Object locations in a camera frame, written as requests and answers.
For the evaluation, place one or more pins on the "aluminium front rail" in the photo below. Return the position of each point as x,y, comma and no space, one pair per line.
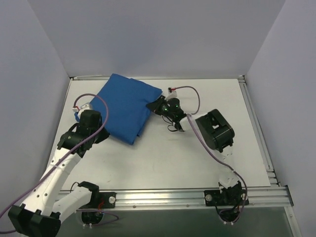
179,199

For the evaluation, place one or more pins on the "blue surgical wrap cloth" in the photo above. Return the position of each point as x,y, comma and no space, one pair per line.
122,103

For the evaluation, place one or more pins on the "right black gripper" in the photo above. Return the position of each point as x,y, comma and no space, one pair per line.
160,106

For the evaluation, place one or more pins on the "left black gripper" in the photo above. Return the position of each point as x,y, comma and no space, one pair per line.
87,114

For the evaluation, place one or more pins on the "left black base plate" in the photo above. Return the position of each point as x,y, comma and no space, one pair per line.
102,200

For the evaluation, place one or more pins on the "aluminium rail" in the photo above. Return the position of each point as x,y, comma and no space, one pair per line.
179,199
258,133

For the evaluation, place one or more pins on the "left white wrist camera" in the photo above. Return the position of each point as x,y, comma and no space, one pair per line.
86,106

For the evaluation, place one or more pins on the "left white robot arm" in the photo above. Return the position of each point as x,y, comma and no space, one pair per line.
40,214

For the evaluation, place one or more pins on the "aluminium right side rail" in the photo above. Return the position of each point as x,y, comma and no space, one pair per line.
258,133

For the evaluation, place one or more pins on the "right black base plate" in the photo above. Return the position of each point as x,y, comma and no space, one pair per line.
224,198

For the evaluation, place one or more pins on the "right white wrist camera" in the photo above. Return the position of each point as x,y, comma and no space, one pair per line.
172,93

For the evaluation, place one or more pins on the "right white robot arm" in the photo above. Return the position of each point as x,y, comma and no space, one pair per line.
217,136

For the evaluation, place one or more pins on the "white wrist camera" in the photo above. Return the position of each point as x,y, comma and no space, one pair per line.
172,93
86,106

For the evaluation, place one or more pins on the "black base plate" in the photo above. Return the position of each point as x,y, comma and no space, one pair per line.
102,200
224,198

